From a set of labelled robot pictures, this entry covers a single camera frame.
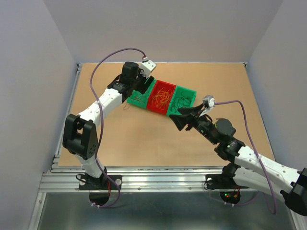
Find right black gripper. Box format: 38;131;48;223
169;103;218;145

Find dark brown wire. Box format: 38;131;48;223
170;94;192;113

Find orange red wires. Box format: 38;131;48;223
152;87;173;108

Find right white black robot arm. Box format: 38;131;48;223
169;105;307;216

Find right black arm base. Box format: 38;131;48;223
203;163;248;191

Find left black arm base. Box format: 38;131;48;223
75;173;122;191

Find near green plastic bin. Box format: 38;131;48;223
127;80;156;109

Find green plastic bin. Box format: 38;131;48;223
166;86;197;116
127;80;156;109

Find far green plastic bin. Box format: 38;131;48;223
166;86;197;116

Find red plastic bin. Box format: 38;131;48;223
146;80;176;115

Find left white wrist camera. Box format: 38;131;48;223
139;60;157;78

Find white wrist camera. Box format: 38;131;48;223
200;95;215;116
139;60;157;78

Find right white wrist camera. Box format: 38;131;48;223
200;95;215;116

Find aluminium frame rail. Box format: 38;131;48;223
27;62;298;230

